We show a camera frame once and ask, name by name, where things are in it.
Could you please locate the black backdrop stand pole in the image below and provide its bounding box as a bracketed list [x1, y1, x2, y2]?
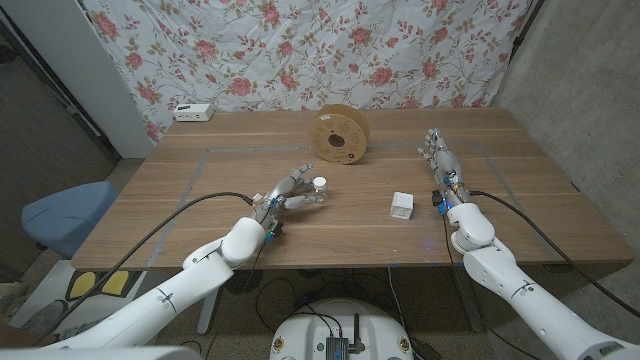
[508, 0, 546, 64]

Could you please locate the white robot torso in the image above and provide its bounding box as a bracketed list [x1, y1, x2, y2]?
[269, 298, 415, 360]

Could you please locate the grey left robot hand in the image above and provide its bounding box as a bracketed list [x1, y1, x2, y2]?
[252, 163, 329, 226]

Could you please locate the clear medicine bottle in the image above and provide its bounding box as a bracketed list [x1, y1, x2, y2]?
[312, 176, 329, 204]

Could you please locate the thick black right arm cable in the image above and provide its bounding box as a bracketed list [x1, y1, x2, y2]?
[468, 189, 640, 319]

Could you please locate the black electronics module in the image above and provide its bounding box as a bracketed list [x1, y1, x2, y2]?
[325, 313, 366, 360]

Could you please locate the floral backdrop cloth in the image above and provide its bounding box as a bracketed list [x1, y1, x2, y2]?
[79, 0, 531, 144]

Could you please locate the person's forearm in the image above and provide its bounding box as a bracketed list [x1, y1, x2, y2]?
[0, 323, 56, 349]

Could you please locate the white cube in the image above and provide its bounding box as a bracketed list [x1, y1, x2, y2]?
[390, 191, 416, 221]

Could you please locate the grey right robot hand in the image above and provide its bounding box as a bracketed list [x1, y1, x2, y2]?
[417, 127, 471, 204]

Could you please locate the white board with yellow patches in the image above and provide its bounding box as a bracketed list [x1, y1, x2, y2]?
[9, 259, 151, 331]

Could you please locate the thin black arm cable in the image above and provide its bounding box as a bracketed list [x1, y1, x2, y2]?
[441, 212, 544, 360]
[205, 239, 267, 360]

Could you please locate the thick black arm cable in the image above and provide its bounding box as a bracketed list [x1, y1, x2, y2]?
[32, 191, 255, 347]
[468, 189, 640, 319]

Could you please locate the blue padded stool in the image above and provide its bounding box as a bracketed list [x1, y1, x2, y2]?
[20, 180, 120, 260]

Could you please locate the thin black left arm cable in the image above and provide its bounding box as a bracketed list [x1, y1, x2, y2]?
[205, 239, 267, 360]

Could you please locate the white power strip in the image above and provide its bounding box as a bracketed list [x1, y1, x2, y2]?
[172, 102, 215, 123]

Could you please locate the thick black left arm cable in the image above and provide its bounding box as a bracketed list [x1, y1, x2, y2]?
[32, 191, 255, 347]

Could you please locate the white table leg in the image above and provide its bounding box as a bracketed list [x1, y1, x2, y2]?
[196, 284, 225, 336]

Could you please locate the grey table leg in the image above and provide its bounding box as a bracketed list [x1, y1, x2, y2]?
[449, 264, 485, 333]

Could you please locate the black round floor disc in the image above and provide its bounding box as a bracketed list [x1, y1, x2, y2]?
[222, 269, 265, 295]

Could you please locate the white wall panel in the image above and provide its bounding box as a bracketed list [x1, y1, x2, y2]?
[0, 0, 155, 160]

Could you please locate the cardboard filament reel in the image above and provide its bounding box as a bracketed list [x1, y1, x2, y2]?
[307, 103, 372, 166]

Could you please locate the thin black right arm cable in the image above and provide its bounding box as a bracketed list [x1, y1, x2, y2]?
[441, 212, 544, 360]

